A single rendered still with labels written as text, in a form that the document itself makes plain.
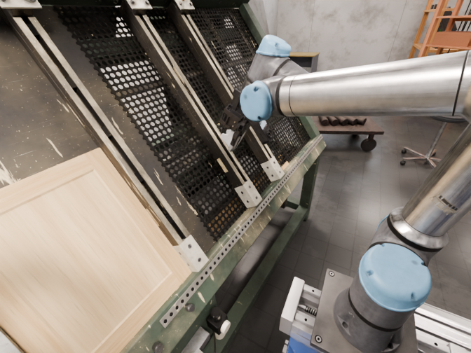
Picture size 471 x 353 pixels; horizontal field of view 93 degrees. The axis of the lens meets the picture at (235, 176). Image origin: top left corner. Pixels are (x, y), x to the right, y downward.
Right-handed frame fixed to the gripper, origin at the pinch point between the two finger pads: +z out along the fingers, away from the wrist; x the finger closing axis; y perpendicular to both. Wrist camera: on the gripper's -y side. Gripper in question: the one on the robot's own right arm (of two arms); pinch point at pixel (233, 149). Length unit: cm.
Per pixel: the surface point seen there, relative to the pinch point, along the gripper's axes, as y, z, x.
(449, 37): -132, -64, -540
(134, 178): 21.0, 17.9, 21.7
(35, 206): 32, 21, 46
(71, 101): 50, 6, 21
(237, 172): -2.5, 25.2, -18.7
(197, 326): -27, 49, 36
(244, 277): -48, 123, -30
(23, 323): 12, 32, 64
